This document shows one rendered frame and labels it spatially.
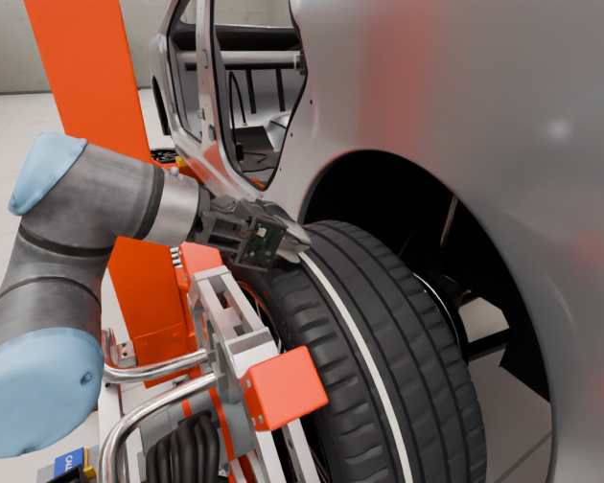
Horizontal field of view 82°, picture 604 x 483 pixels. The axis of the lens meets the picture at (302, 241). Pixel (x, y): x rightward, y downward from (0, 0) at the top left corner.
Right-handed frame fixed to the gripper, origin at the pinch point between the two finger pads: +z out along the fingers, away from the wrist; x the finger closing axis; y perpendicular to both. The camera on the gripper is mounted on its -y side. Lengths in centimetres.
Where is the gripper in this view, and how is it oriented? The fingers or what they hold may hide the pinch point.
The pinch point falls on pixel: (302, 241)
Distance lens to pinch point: 57.8
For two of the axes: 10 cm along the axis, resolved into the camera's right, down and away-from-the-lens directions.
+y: 4.7, 4.2, -7.7
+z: 7.7, 2.2, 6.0
